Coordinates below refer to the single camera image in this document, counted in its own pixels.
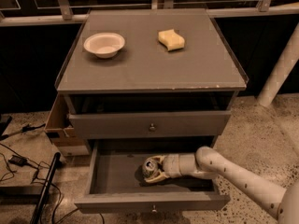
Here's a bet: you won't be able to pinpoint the black cables on floor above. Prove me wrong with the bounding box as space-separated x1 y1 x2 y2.
0 122 106 224

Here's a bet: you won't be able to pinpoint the metal window railing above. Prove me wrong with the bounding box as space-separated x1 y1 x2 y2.
0 0 299 26

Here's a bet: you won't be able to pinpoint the black pole on floor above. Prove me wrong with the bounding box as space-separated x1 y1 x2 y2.
30 152 61 224

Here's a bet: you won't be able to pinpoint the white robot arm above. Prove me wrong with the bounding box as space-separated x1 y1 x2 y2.
142 147 299 224

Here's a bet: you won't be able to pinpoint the grey top drawer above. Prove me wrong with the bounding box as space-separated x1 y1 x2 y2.
69 111 231 139

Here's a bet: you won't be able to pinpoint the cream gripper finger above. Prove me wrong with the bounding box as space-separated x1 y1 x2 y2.
148 155 165 166
144 171 168 184

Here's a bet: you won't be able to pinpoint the green white 7up can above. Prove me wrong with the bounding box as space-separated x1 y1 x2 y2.
142 158 159 178

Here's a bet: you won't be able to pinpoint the white support post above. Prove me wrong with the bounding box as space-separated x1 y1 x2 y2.
257 23 299 107

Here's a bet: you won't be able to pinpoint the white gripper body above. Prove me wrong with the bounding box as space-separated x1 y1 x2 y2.
163 154 181 178

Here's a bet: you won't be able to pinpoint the yellow sponge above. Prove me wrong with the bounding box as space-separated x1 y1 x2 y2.
158 29 185 51

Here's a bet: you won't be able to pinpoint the cardboard box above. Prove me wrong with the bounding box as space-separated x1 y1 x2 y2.
44 95 90 157

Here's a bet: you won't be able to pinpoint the grey drawer cabinet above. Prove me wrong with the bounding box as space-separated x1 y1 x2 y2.
54 8 249 215

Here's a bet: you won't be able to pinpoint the white paper bowl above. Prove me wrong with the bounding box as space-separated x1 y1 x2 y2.
83 33 125 59

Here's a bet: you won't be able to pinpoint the black power adapter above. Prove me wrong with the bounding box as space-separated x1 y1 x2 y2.
8 155 27 167

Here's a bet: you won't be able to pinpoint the grey open middle drawer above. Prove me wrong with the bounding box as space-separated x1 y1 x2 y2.
75 137 230 214

